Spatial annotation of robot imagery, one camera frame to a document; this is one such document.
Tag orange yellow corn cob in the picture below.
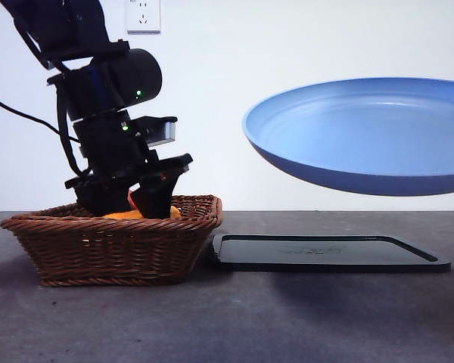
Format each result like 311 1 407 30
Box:
102 190 182 221

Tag blue round plate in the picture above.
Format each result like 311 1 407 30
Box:
241 77 454 197

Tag brown wicker basket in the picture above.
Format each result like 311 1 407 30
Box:
0 194 223 287

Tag black rectangular tray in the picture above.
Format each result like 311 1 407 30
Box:
210 233 452 274

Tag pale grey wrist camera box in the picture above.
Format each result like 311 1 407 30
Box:
130 116 179 148

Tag black cable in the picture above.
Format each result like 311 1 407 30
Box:
0 90 80 144

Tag white wall power socket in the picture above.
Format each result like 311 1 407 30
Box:
126 0 162 35

